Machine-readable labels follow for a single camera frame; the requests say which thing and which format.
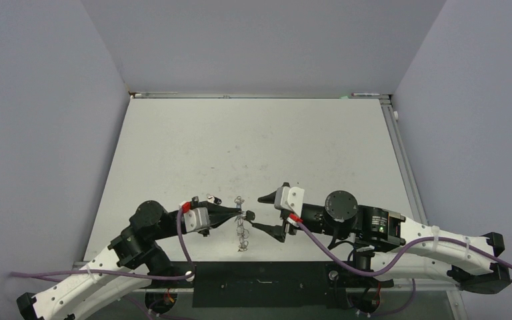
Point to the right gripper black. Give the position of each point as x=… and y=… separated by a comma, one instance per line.
x=278, y=230

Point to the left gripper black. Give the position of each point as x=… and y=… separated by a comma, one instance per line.
x=218, y=214

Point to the large perforated metal keyring disc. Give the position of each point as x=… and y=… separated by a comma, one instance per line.
x=241, y=231

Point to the key with black tag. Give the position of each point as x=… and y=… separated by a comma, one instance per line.
x=213, y=199
x=249, y=216

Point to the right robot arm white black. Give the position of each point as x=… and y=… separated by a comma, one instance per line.
x=371, y=242

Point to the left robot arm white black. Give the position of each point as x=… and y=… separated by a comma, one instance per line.
x=132, y=260

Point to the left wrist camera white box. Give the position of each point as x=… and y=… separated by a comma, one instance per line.
x=196, y=219

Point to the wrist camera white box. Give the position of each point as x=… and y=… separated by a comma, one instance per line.
x=290, y=199
x=196, y=219

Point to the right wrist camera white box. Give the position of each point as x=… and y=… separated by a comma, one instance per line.
x=290, y=199

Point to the aluminium rail right edge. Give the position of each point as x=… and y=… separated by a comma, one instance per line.
x=411, y=188

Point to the aluminium rail edge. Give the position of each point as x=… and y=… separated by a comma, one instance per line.
x=411, y=188
x=177, y=95

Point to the aluminium rail back edge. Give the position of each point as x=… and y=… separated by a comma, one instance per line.
x=177, y=95

